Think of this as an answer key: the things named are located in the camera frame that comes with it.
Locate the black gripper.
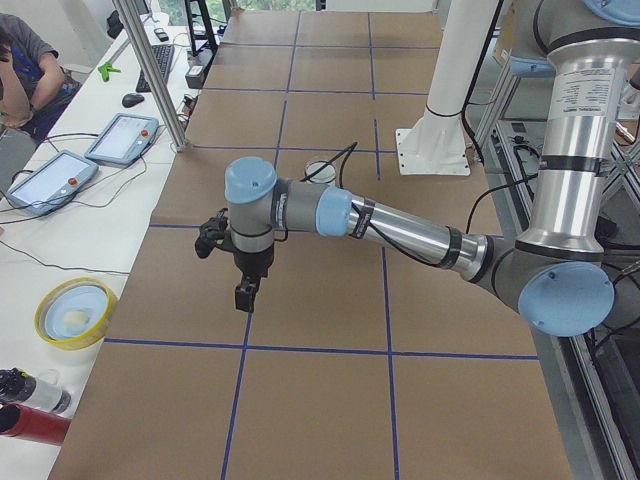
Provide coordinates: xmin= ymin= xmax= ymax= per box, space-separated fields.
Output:
xmin=234 ymin=247 xmax=275 ymax=313

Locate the white enamel mug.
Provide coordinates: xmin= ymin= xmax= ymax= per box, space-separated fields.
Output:
xmin=307 ymin=169 xmax=336 ymax=186

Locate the black pendant cable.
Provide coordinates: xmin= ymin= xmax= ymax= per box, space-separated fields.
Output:
xmin=0 ymin=132 xmax=166 ymax=276

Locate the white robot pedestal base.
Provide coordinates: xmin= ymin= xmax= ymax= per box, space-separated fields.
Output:
xmin=396 ymin=0 xmax=502 ymax=176

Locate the yellow rimmed blue bowl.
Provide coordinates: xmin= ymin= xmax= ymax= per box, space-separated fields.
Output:
xmin=34 ymin=277 xmax=118 ymax=351

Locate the green plastic clamp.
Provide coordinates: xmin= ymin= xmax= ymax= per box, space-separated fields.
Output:
xmin=97 ymin=62 xmax=121 ymax=82

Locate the black keyboard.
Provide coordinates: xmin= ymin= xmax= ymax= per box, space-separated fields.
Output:
xmin=135 ymin=44 xmax=174 ymax=93

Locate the far grey teach pendant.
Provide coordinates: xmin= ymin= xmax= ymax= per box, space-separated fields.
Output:
xmin=84 ymin=113 xmax=159 ymax=166

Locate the black phone handset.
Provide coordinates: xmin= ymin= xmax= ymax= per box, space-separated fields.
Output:
xmin=153 ymin=28 xmax=169 ymax=42

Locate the aluminium frame post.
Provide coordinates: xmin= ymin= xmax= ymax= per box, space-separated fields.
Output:
xmin=113 ymin=0 xmax=187 ymax=152

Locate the brown cardboard box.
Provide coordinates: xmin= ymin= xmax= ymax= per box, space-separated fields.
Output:
xmin=492 ymin=1 xmax=515 ymax=67

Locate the near grey teach pendant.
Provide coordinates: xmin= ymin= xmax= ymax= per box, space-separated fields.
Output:
xmin=6 ymin=150 xmax=98 ymax=215

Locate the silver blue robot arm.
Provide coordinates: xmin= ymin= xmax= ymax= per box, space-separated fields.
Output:
xmin=225 ymin=1 xmax=639 ymax=337

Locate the seated person grey shirt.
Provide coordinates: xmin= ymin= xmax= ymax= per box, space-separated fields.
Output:
xmin=1 ymin=13 xmax=81 ymax=141

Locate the red cylinder bottle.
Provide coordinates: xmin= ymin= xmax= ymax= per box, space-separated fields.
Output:
xmin=1 ymin=403 xmax=71 ymax=446

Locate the grey teach pendant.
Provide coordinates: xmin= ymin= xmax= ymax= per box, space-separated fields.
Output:
xmin=84 ymin=113 xmax=159 ymax=166
xmin=6 ymin=150 xmax=98 ymax=215

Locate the grey power adapter box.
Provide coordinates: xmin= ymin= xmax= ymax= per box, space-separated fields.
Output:
xmin=185 ymin=50 xmax=214 ymax=89

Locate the clear black capped bottle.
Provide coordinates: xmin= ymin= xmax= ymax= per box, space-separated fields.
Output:
xmin=1 ymin=368 xmax=71 ymax=414

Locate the black computer mouse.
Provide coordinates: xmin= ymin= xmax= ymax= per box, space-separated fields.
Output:
xmin=121 ymin=93 xmax=145 ymax=109

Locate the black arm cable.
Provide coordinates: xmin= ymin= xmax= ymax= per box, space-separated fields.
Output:
xmin=299 ymin=141 xmax=541 ymax=269

